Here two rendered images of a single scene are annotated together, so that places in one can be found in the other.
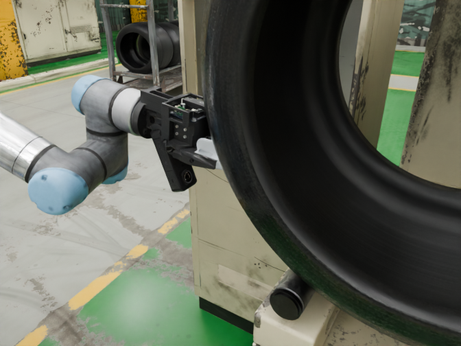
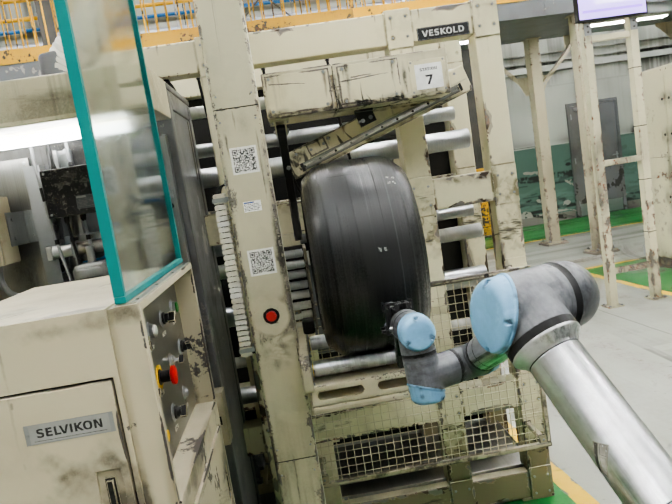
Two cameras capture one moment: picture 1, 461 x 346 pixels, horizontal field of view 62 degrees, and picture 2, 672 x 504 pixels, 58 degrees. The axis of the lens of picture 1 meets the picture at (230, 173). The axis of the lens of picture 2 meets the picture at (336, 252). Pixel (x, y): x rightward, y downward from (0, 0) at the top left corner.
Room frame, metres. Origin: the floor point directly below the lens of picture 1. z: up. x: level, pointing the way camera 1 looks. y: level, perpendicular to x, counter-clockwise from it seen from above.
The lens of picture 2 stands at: (1.52, 1.17, 1.42)
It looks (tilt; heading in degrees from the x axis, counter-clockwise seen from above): 7 degrees down; 234
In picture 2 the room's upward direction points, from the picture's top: 9 degrees counter-clockwise
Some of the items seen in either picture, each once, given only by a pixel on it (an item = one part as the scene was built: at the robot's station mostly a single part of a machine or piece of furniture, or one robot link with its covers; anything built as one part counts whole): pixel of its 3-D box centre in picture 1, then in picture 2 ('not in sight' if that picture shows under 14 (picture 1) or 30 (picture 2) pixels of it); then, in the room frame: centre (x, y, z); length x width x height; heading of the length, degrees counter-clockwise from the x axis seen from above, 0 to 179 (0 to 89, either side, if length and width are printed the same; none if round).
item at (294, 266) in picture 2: not in sight; (284, 289); (0.42, -0.72, 1.05); 0.20 x 0.15 x 0.30; 148
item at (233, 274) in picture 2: not in sight; (235, 275); (0.75, -0.42, 1.19); 0.05 x 0.04 x 0.48; 58
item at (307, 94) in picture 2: not in sight; (353, 89); (0.17, -0.47, 1.71); 0.61 x 0.25 x 0.15; 148
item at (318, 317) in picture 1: (326, 267); (372, 381); (0.51, -0.16, 0.84); 0.36 x 0.09 x 0.06; 148
